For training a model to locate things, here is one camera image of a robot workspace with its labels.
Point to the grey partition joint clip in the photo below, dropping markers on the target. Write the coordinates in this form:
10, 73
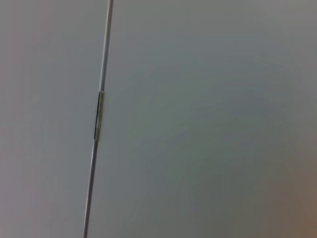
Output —
99, 116

